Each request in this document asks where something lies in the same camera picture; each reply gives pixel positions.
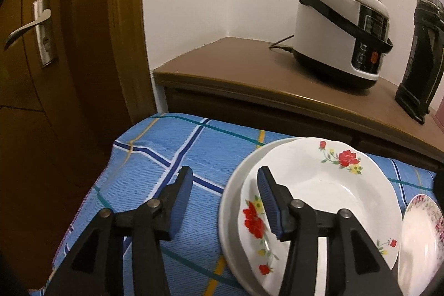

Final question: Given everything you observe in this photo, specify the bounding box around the pink floral rim plate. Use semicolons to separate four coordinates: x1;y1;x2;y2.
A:
398;194;443;295

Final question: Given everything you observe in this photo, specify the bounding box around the plain white plate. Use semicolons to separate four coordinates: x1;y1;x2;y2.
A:
218;138;297;295

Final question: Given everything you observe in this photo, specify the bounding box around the blue checked tablecloth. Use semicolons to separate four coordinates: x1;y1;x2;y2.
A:
41;113;443;295

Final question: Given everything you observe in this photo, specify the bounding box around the black thermos flask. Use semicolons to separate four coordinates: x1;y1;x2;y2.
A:
395;0;443;125

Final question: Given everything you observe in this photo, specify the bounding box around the left wooden door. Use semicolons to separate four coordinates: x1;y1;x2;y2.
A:
1;0;156;289

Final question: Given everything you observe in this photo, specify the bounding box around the brown wooden sideboard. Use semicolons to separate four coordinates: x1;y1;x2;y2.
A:
153;37;443;170

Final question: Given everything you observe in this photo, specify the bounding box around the white black rice cooker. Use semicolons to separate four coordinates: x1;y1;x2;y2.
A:
292;0;393;92

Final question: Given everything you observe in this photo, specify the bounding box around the black rice cooker cable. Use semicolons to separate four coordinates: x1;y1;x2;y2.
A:
269;34;295;51

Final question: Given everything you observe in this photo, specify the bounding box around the left silver door handle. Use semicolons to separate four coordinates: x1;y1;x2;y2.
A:
4;0;58;68

